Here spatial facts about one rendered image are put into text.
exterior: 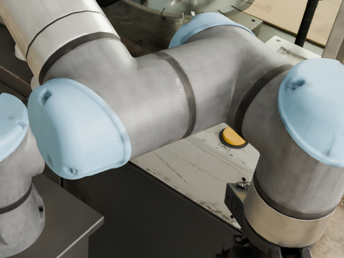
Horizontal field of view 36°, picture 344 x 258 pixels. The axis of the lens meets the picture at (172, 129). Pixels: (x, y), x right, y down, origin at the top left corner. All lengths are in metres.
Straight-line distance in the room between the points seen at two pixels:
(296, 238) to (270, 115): 0.11
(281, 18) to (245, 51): 1.15
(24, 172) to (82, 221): 0.18
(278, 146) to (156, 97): 0.10
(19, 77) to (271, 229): 0.87
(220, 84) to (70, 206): 0.57
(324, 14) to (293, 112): 1.31
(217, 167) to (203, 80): 0.49
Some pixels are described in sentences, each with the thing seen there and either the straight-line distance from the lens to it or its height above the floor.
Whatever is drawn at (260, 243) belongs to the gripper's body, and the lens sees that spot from 0.48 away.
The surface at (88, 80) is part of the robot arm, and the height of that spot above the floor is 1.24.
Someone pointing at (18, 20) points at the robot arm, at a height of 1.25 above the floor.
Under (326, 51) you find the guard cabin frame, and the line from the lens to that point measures 0.74.
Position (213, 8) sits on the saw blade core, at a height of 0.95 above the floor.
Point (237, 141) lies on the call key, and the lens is 0.87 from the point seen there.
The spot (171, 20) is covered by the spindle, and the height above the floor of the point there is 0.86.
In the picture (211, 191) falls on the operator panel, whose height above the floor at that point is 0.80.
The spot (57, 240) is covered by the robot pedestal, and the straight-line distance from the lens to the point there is 0.90.
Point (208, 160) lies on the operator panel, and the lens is 0.89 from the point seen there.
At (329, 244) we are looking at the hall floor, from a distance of 2.02.
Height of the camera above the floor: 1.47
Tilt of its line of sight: 41 degrees down
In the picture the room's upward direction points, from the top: 10 degrees clockwise
